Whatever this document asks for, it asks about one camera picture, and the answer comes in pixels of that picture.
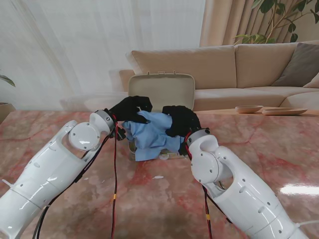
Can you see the beige sectional sofa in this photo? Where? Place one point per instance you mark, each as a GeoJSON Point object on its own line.
{"type": "Point", "coordinates": [214, 64]}

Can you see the cream sofa cushion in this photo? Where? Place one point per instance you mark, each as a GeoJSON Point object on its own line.
{"type": "Point", "coordinates": [314, 83]}

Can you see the grey sofa cushion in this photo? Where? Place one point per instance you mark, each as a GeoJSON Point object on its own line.
{"type": "Point", "coordinates": [300, 66]}

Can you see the flat wooden tray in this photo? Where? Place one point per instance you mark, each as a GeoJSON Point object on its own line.
{"type": "Point", "coordinates": [284, 111]}

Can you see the light blue button shirt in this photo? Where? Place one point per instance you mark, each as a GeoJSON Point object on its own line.
{"type": "Point", "coordinates": [152, 137]}

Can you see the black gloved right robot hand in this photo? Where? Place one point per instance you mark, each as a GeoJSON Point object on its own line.
{"type": "Point", "coordinates": [184, 119]}

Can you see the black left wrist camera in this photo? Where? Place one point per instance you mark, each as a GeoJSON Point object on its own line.
{"type": "Point", "coordinates": [120, 134]}

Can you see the beige plant pot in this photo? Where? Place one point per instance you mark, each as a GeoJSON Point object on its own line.
{"type": "Point", "coordinates": [5, 110]}

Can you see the round wooden bowl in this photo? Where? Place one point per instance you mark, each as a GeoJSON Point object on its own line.
{"type": "Point", "coordinates": [249, 109]}

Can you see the tall green leafy plant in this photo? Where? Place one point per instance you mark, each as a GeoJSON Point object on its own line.
{"type": "Point", "coordinates": [279, 22]}

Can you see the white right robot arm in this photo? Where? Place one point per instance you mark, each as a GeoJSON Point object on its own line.
{"type": "Point", "coordinates": [236, 186]}

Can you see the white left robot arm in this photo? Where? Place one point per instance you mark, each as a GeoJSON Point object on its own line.
{"type": "Point", "coordinates": [49, 169]}

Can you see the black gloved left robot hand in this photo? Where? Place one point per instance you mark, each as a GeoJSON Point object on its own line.
{"type": "Point", "coordinates": [127, 109]}

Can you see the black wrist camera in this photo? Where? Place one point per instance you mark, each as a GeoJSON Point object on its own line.
{"type": "Point", "coordinates": [120, 134]}
{"type": "Point", "coordinates": [183, 149]}

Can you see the single green plant leaf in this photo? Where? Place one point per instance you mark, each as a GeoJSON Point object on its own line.
{"type": "Point", "coordinates": [7, 80]}

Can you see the white sheer curtain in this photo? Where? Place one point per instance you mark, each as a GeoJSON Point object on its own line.
{"type": "Point", "coordinates": [87, 44]}

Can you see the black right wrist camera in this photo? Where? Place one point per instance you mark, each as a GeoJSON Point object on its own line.
{"type": "Point", "coordinates": [183, 149]}

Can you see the beige pleated curtain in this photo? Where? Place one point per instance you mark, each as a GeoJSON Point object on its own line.
{"type": "Point", "coordinates": [224, 22]}

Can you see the beige hard-shell suitcase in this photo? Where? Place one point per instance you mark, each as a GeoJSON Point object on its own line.
{"type": "Point", "coordinates": [162, 87]}

